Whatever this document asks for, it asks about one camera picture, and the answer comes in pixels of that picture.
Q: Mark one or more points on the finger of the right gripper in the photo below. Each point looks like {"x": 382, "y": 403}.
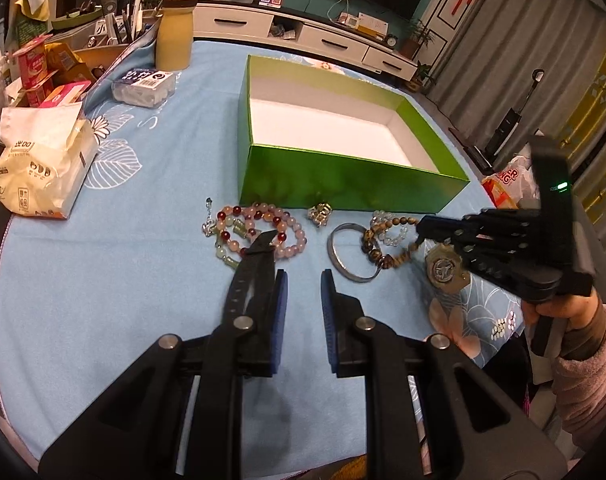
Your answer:
{"x": 499, "y": 225}
{"x": 524, "y": 278}

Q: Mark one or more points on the grey curtain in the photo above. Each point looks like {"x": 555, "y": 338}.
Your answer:
{"x": 548, "y": 56}

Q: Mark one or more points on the light blue floral tablecloth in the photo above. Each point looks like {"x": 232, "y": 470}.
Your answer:
{"x": 82, "y": 298}

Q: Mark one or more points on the red snack box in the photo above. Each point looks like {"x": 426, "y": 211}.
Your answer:
{"x": 32, "y": 62}

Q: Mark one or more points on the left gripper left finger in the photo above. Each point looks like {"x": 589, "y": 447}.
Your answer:
{"x": 246, "y": 344}

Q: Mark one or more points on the pink right sleeve forearm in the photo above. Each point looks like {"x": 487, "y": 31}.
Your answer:
{"x": 579, "y": 381}

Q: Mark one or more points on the green cardboard box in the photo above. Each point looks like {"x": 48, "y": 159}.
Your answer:
{"x": 308, "y": 135}

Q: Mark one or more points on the white plastic shopping bag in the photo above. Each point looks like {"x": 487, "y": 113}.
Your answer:
{"x": 513, "y": 187}

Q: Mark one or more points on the white TV cabinet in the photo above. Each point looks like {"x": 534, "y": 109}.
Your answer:
{"x": 286, "y": 31}

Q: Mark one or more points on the white tissue pack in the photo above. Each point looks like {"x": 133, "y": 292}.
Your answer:
{"x": 47, "y": 154}

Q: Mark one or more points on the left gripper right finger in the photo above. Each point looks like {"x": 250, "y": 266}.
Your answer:
{"x": 361, "y": 346}

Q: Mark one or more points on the silver bangle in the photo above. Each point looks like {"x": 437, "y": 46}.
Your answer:
{"x": 347, "y": 256}

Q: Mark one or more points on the potted plant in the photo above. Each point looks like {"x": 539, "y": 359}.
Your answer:
{"x": 418, "y": 35}

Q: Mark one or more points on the upright vacuum cleaner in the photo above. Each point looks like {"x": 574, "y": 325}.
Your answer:
{"x": 507, "y": 126}

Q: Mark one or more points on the right hand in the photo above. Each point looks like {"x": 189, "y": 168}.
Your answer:
{"x": 577, "y": 310}

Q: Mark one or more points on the yellow bottle brown lid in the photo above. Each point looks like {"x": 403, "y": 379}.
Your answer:
{"x": 175, "y": 35}

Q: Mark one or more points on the clear box of cotton swabs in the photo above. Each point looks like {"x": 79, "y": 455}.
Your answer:
{"x": 144, "y": 87}

